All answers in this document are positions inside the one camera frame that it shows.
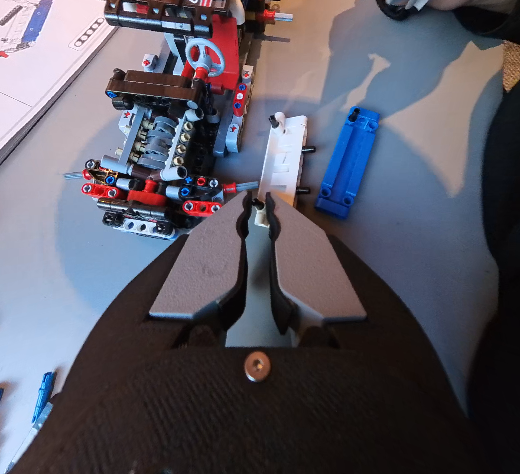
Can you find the pile of toy bricks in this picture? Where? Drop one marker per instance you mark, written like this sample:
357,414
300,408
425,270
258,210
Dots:
42,396

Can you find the person's right forearm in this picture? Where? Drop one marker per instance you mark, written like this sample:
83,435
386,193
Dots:
495,27

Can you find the toy brick car model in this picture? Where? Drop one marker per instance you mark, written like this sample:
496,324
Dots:
162,116

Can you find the light grey desk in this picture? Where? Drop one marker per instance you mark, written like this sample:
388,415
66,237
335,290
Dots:
406,197

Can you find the toy brick instruction manual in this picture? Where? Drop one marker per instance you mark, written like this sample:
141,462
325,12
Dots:
40,55

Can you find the white toy brick panel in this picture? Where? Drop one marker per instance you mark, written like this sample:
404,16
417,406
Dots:
284,157

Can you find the person's torso in dark clothing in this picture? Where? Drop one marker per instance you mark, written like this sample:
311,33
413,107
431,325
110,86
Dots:
499,279

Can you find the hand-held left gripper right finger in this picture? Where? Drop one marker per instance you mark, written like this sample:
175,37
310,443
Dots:
317,274

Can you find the blue toy brick panel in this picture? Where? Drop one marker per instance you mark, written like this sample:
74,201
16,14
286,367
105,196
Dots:
349,165

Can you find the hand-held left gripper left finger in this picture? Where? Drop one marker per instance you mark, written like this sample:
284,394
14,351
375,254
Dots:
199,270

